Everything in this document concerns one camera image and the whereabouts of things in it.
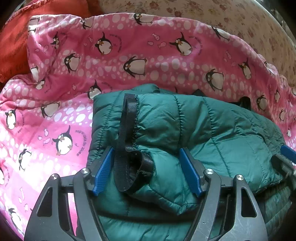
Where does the pink penguin print blanket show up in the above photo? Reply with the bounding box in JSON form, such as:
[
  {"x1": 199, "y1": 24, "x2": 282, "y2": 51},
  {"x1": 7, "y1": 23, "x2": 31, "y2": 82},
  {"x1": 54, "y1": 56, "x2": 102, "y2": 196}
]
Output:
[{"x1": 1, "y1": 13, "x2": 295, "y2": 240}]

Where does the red knitted blanket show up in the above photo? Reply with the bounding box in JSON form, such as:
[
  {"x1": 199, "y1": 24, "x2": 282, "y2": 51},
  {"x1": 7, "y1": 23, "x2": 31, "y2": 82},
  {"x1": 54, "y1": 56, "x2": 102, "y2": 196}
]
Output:
[{"x1": 1, "y1": 1, "x2": 103, "y2": 85}]

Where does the beige floral bed sheet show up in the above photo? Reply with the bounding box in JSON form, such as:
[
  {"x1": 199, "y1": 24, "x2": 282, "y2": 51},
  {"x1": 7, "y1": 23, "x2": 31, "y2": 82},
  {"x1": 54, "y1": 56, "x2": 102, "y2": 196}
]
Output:
[{"x1": 99, "y1": 0, "x2": 295, "y2": 87}]

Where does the green quilted puffer jacket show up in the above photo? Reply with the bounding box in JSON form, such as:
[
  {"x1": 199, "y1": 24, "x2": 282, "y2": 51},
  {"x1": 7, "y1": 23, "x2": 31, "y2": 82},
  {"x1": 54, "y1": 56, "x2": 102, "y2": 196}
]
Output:
[{"x1": 76, "y1": 83, "x2": 295, "y2": 241}]

